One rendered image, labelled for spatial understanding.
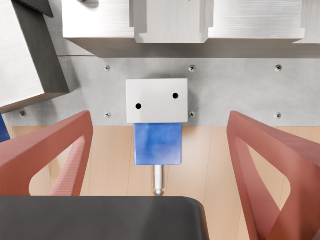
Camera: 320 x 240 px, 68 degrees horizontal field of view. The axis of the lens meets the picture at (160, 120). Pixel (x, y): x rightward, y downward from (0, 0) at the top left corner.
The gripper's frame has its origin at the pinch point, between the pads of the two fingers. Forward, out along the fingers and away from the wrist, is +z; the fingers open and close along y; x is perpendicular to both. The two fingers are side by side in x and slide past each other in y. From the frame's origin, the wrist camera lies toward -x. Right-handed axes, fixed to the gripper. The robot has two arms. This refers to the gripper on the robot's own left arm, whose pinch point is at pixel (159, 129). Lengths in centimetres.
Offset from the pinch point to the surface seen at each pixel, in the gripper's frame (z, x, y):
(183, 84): 7.3, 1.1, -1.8
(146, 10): 9.1, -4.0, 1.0
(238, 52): 10.1, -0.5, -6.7
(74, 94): 11.5, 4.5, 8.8
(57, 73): 11.2, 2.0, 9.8
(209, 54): 11.2, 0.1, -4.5
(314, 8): 9.2, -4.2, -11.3
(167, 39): 6.9, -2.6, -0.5
